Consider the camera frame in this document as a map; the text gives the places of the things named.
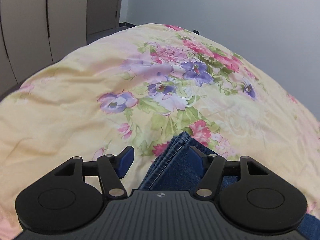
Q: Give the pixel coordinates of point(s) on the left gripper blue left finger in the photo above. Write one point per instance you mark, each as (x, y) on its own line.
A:
(120, 163)

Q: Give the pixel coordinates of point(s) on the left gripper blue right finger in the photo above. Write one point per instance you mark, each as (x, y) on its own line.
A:
(201, 163)

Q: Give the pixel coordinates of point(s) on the blue denim jeans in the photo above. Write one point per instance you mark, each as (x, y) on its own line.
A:
(247, 192)

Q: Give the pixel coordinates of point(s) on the floral yellow quilt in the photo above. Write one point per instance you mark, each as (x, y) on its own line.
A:
(143, 87)

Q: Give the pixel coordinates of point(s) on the beige wardrobe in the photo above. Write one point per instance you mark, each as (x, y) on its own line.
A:
(38, 33)

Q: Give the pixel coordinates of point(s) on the grey-brown door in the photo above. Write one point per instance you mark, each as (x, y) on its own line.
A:
(102, 18)

